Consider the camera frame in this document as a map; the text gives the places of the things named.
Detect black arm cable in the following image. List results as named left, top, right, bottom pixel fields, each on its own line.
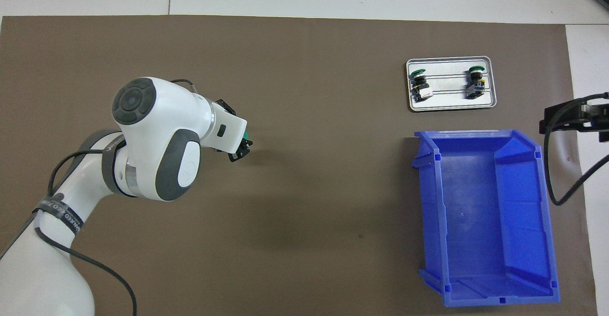
left=32, top=79, right=197, bottom=316
left=544, top=92, right=609, bottom=207

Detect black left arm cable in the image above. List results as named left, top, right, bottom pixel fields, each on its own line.
left=32, top=79, right=197, bottom=316

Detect brown table mat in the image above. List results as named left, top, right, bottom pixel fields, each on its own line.
left=0, top=15, right=598, bottom=316

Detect blue plastic storage bin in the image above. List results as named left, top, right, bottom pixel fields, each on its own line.
left=412, top=129, right=561, bottom=308

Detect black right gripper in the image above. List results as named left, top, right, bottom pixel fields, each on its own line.
left=539, top=100, right=609, bottom=143

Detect grey metal tray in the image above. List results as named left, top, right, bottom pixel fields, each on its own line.
left=406, top=56, right=498, bottom=113

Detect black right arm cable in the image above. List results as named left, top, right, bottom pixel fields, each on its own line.
left=544, top=92, right=609, bottom=207

